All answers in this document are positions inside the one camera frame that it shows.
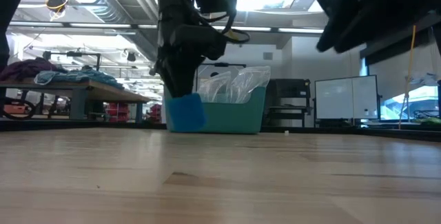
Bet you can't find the black overhead rig frame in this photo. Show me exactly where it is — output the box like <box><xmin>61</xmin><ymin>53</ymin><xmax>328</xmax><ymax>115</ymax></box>
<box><xmin>43</xmin><ymin>50</ymin><xmax>102</xmax><ymax>72</ymax></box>

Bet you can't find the black table frame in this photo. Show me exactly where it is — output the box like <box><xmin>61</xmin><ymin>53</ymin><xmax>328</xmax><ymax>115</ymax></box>
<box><xmin>0</xmin><ymin>119</ymin><xmax>441</xmax><ymax>143</ymax></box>

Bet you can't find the purple clothes pile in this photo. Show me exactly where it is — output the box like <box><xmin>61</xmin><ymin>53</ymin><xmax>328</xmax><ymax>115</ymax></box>
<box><xmin>0</xmin><ymin>57</ymin><xmax>68</xmax><ymax>82</ymax></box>

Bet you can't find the yellow hanging cable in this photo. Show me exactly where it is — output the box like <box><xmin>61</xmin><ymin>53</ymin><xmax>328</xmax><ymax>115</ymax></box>
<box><xmin>398</xmin><ymin>24</ymin><xmax>417</xmax><ymax>130</ymax></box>

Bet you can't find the clear plastic zip bag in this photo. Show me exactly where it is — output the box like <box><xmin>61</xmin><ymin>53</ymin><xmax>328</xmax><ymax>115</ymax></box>
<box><xmin>196</xmin><ymin>65</ymin><xmax>271</xmax><ymax>105</ymax></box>

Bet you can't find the green plastic bin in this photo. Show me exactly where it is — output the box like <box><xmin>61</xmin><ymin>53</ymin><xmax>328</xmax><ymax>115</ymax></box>
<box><xmin>163</xmin><ymin>85</ymin><xmax>267</xmax><ymax>135</ymax></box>

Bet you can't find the black ceiling device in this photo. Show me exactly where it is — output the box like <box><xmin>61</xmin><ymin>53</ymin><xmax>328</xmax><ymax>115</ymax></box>
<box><xmin>45</xmin><ymin>0</ymin><xmax>70</xmax><ymax>21</ymax></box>

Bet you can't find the red storage bin stack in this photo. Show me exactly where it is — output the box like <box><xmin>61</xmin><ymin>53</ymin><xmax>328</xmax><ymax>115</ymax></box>
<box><xmin>150</xmin><ymin>103</ymin><xmax>163</xmax><ymax>124</ymax></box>
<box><xmin>106</xmin><ymin>102</ymin><xmax>130</xmax><ymax>123</ymax></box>

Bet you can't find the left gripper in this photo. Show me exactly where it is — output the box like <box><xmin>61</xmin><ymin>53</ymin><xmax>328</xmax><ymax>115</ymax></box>
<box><xmin>150</xmin><ymin>20</ymin><xmax>228</xmax><ymax>98</ymax></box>

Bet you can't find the whiteboard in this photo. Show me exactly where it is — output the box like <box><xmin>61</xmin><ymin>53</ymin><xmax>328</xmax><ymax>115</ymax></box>
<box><xmin>314</xmin><ymin>74</ymin><xmax>380</xmax><ymax>121</ymax></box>

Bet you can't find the black round wheel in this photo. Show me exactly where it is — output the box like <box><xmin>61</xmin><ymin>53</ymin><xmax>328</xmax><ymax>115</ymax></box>
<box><xmin>0</xmin><ymin>96</ymin><xmax>41</xmax><ymax>121</ymax></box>

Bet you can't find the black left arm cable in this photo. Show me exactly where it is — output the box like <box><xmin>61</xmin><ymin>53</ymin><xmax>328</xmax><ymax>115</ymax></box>
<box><xmin>206</xmin><ymin>8</ymin><xmax>252</xmax><ymax>45</ymax></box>

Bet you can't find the teal cloth pile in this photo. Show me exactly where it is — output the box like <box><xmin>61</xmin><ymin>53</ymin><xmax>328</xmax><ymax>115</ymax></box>
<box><xmin>33</xmin><ymin>68</ymin><xmax>125</xmax><ymax>90</ymax></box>

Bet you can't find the black wall beam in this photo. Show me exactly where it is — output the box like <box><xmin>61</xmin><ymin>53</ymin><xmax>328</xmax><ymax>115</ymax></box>
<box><xmin>360</xmin><ymin>13</ymin><xmax>441</xmax><ymax>67</ymax></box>

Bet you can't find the green cloth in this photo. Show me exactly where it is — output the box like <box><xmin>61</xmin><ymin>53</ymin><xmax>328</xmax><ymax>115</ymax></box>
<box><xmin>413</xmin><ymin>116</ymin><xmax>441</xmax><ymax>125</ymax></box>

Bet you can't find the blue elastic bandage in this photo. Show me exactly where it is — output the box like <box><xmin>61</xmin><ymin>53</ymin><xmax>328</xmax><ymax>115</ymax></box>
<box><xmin>165</xmin><ymin>92</ymin><xmax>207</xmax><ymax>133</ymax></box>

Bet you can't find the wooden workbench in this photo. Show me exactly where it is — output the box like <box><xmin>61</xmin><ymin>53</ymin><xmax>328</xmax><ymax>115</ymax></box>
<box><xmin>0</xmin><ymin>79</ymin><xmax>152</xmax><ymax>123</ymax></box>

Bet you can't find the black cart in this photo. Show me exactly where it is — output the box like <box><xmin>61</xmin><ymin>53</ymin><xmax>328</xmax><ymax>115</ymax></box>
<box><xmin>263</xmin><ymin>78</ymin><xmax>311</xmax><ymax>128</ymax></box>

